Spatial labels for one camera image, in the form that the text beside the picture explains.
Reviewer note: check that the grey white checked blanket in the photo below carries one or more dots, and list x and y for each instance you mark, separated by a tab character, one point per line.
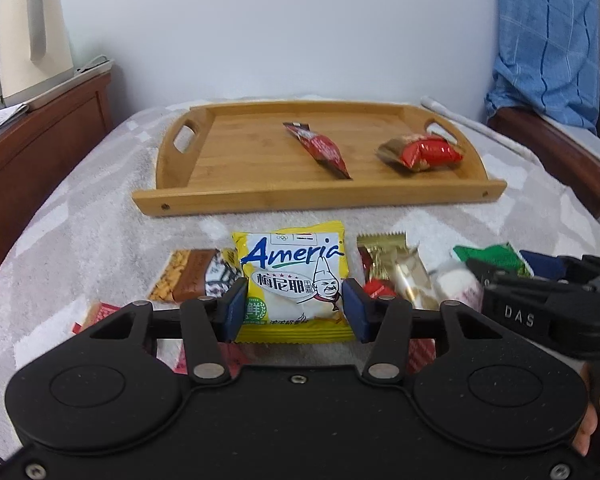
80	210

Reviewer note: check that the wooden nightstand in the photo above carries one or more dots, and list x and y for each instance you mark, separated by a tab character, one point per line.
40	160

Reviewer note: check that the person's right hand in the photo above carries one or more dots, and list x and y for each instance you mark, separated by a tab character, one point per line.
585	425

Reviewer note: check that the red and gold snack packet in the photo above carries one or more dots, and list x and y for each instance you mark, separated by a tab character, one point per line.
425	155

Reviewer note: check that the green snack packet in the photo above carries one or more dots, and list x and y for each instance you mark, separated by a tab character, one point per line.
495	255

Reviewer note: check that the clear cream snack packet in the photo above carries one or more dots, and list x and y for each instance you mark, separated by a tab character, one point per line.
412	280

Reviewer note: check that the plain red snack packet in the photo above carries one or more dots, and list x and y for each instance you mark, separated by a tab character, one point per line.
236	357

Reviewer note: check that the yellow and white snack packet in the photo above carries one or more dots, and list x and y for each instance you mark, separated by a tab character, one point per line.
290	270

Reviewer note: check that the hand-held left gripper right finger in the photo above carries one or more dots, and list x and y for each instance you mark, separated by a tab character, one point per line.
354	311

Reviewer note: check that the long red snack packet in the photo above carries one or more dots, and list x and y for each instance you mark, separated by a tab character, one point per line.
320	147

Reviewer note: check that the red printed snack packet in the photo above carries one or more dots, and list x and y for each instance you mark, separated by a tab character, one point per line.
421	355

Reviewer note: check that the blue checked cloth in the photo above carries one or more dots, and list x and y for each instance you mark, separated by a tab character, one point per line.
540	35

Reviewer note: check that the brown peanut bar packet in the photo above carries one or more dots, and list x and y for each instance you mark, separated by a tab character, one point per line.
180	275

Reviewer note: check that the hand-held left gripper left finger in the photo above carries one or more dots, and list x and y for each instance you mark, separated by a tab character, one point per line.
236	306

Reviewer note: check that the wooden chair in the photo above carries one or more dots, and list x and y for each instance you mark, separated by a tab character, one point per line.
555	160

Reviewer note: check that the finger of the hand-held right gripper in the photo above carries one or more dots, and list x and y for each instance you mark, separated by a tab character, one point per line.
542	262
480	271

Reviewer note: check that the grey chair cushion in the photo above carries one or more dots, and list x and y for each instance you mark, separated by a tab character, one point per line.
580	141

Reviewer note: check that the red and cream snack packet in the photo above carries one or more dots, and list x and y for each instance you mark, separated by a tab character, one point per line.
100	315

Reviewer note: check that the cream electric kettle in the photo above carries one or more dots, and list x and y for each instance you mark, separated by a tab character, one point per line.
25	35

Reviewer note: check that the black and white snack packet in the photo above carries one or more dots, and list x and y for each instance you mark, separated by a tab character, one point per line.
222	270

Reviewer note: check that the stack of papers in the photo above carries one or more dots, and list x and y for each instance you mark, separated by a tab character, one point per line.
0	120

